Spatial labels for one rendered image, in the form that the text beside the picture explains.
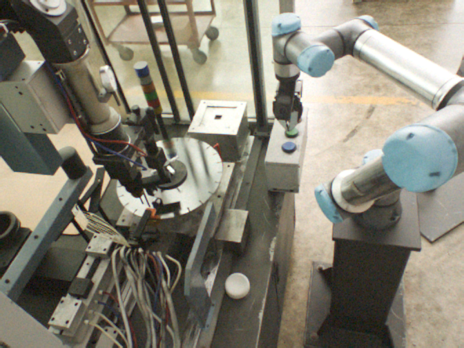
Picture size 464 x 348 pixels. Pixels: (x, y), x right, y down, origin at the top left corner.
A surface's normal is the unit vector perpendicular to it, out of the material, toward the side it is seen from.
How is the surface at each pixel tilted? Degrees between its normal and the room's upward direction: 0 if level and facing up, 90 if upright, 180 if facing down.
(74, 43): 90
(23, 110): 90
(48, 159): 90
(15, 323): 90
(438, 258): 0
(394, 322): 0
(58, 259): 0
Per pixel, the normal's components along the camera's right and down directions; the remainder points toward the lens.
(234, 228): -0.15, -0.67
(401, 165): -0.86, 0.38
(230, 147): -0.23, 0.73
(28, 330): 0.96, 0.08
